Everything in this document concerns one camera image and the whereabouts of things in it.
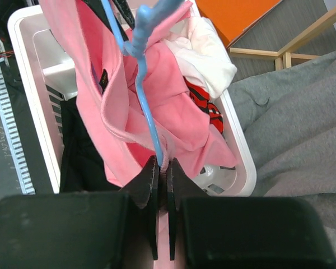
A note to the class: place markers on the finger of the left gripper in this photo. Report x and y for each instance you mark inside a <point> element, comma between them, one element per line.
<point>125,11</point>

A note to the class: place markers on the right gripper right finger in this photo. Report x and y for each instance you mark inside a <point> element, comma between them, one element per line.
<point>179,186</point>

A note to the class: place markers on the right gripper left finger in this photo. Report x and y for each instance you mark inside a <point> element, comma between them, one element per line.
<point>143,190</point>

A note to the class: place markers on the light blue wire hanger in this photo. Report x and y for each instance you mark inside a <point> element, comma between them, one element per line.
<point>147,19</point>

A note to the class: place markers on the pink t shirt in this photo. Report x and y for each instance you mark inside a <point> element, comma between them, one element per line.
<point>108,104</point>

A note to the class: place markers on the black garment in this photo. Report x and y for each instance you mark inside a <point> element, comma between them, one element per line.
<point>82,168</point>

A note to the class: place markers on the red printed garment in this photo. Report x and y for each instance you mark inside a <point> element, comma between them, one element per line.
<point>202,99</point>

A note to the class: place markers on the white garment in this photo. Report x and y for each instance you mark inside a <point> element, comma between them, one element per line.
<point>201,56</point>

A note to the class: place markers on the white laundry basket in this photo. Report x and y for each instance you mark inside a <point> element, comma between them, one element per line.
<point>48,76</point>

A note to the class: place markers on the orange binder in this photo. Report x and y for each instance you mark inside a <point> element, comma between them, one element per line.
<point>233,18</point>

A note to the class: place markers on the grey sweatshirt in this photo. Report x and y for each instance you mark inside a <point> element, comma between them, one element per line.
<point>289,121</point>

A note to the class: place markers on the wooden clothes rack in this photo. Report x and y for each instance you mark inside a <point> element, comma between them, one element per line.
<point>284,57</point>

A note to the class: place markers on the slotted cable duct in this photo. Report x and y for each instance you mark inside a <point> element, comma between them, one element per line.
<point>11,143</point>

